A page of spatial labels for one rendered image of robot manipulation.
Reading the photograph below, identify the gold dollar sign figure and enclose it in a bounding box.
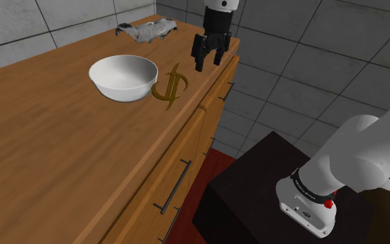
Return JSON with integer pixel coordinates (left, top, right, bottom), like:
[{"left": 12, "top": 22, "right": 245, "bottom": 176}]
[{"left": 151, "top": 62, "right": 189, "bottom": 112}]

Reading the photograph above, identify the white bowl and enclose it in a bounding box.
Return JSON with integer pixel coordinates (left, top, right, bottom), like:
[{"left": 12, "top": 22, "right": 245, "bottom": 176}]
[{"left": 88, "top": 54, "right": 159, "bottom": 103}]

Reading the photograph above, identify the white and grey crumpled object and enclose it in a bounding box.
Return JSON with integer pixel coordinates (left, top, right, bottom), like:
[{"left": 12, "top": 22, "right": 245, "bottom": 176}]
[{"left": 114, "top": 17, "right": 179, "bottom": 44}]

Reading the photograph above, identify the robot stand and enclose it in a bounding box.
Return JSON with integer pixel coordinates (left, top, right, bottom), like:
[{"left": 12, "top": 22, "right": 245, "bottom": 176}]
[{"left": 191, "top": 130, "right": 390, "bottom": 244}]

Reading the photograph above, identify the wooden chest of drawers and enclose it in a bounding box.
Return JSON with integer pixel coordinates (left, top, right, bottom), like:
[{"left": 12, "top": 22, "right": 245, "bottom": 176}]
[{"left": 0, "top": 14, "right": 241, "bottom": 244}]

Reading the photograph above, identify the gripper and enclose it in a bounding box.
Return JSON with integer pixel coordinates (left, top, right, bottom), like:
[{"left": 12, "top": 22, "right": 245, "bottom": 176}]
[{"left": 190, "top": 6, "right": 233, "bottom": 73}]

